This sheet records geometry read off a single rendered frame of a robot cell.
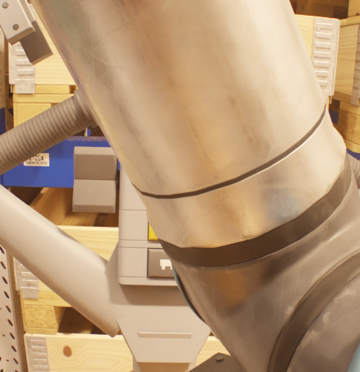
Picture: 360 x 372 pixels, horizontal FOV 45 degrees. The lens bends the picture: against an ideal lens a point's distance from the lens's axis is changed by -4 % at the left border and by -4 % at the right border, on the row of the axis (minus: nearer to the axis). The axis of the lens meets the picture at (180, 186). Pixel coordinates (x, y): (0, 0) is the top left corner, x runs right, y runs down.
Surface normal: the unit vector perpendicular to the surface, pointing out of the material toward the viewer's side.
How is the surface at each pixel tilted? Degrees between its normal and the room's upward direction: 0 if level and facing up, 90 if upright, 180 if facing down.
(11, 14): 74
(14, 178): 90
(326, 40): 90
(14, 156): 110
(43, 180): 90
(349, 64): 90
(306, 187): 65
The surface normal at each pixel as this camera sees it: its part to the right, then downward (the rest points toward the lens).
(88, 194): 0.06, -0.28
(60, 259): 0.13, -0.08
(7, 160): 0.30, 0.50
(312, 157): 0.58, 0.11
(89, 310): -0.22, 0.34
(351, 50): -1.00, -0.03
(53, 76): 0.05, 0.29
